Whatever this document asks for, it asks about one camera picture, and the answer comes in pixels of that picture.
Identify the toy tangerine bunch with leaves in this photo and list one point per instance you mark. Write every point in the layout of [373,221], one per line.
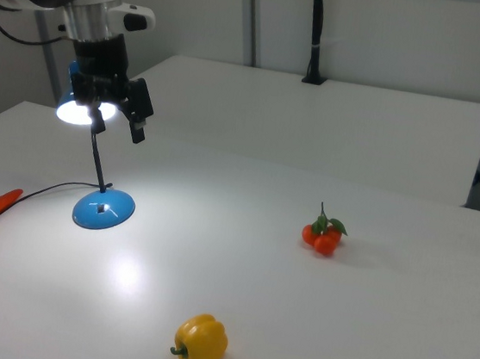
[324,243]

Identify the yellow toy bell pepper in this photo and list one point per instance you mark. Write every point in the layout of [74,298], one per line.
[202,342]

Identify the black clamped camera pole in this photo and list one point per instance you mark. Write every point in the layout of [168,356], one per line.
[317,36]

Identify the white side table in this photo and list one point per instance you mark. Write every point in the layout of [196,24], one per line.
[316,123]

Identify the blue desk lamp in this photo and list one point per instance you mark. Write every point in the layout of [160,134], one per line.
[102,211]

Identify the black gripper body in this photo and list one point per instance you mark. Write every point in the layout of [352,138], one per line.
[101,64]

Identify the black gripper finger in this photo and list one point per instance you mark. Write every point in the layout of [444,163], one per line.
[140,107]
[98,120]

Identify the grey metal frame post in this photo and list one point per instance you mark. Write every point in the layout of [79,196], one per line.
[49,62]
[256,17]

